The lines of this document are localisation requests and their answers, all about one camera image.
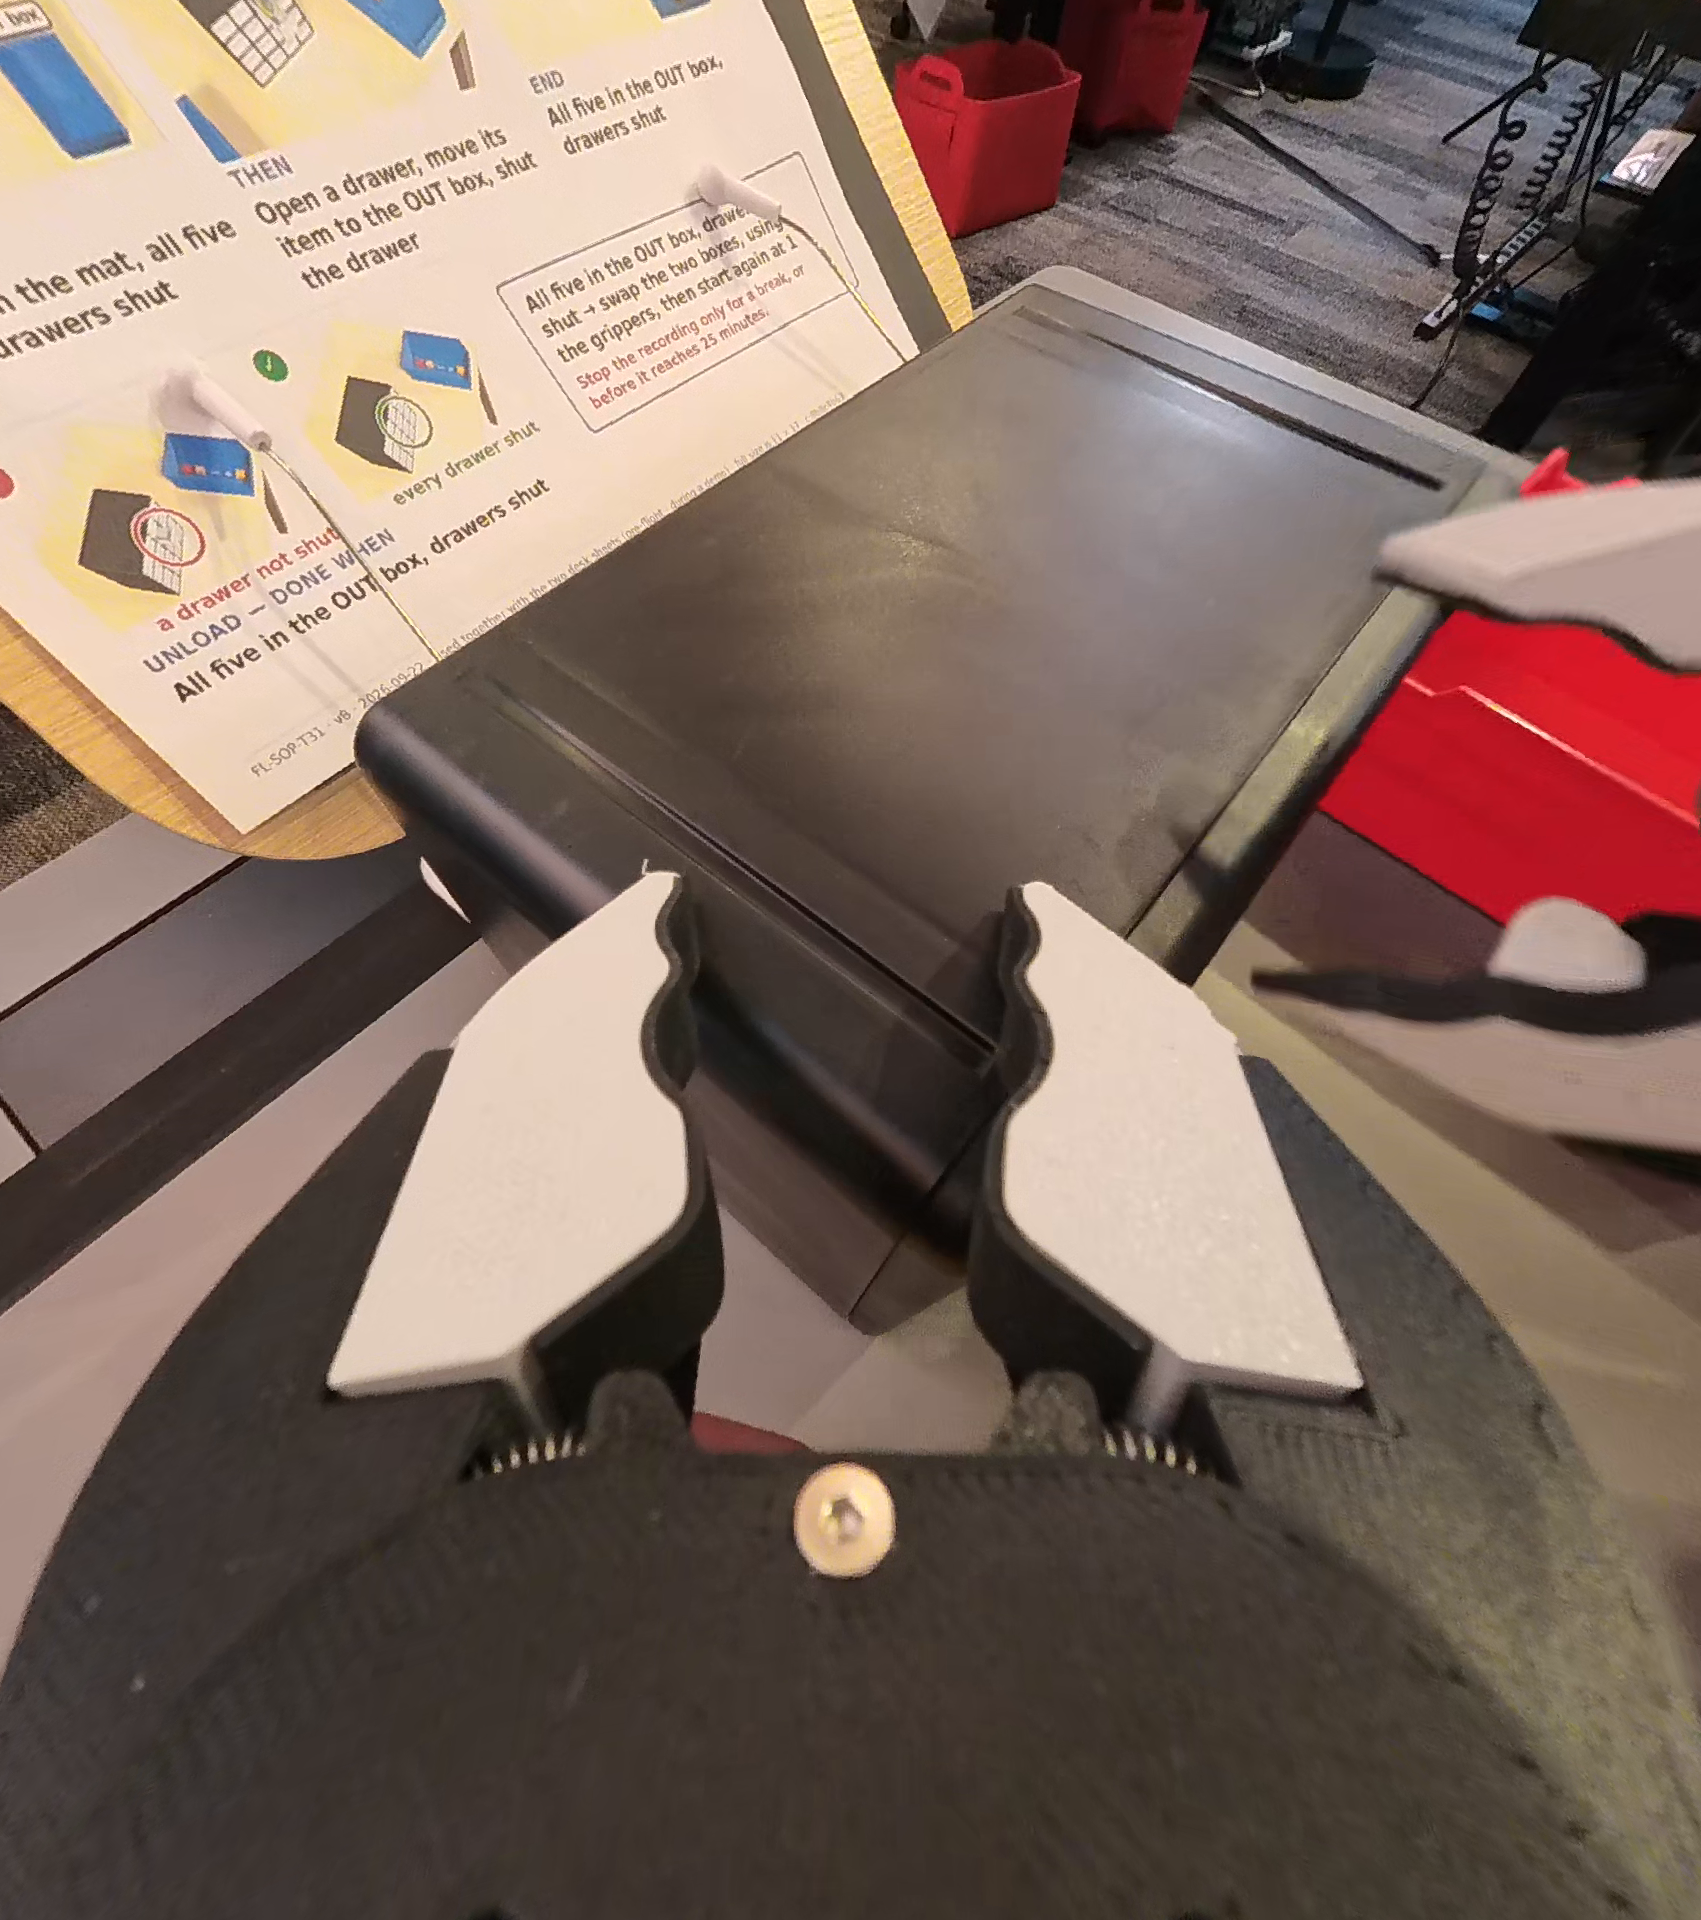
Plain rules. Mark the white peg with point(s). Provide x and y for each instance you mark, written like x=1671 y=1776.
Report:
x=736 y=190
x=214 y=403

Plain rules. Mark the printed instruction sheet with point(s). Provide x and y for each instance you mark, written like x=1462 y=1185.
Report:
x=342 y=297

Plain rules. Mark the dark grey mat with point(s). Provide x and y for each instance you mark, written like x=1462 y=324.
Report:
x=157 y=992

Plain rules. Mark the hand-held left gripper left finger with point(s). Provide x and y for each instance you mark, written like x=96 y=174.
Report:
x=531 y=1176

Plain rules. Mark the black floor pole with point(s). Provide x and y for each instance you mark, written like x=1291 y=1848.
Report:
x=1310 y=174

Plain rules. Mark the black drawer cabinet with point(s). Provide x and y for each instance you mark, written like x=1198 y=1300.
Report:
x=940 y=598

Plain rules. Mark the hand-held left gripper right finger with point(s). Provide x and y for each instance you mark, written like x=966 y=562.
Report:
x=1167 y=1176

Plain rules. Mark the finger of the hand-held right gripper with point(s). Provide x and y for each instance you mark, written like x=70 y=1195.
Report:
x=1644 y=562
x=1660 y=1081

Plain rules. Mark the red plastic bin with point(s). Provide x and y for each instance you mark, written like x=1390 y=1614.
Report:
x=1527 y=765

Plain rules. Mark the red fabric basket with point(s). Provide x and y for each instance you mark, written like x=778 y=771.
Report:
x=992 y=144
x=1134 y=70

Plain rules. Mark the instruction sheet on wooden board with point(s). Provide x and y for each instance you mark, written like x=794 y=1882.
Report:
x=884 y=161

